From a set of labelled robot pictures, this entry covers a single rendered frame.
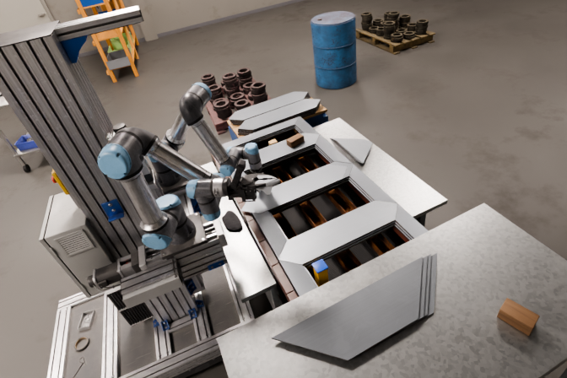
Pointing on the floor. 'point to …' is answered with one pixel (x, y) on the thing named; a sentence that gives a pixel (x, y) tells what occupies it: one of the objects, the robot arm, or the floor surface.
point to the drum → (334, 49)
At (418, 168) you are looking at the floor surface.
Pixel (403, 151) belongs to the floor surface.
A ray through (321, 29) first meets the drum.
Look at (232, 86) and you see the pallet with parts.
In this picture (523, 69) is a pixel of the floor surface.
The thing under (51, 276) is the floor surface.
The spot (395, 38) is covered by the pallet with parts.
